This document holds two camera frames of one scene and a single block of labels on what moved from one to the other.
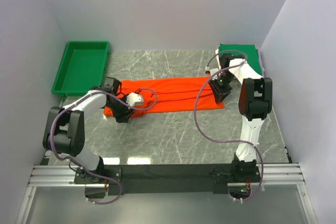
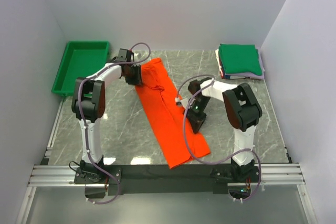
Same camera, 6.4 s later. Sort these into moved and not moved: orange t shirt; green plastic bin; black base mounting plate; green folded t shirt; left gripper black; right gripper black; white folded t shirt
Moved: orange t shirt; left gripper black; right gripper black
Not moved: white folded t shirt; green plastic bin; black base mounting plate; green folded t shirt
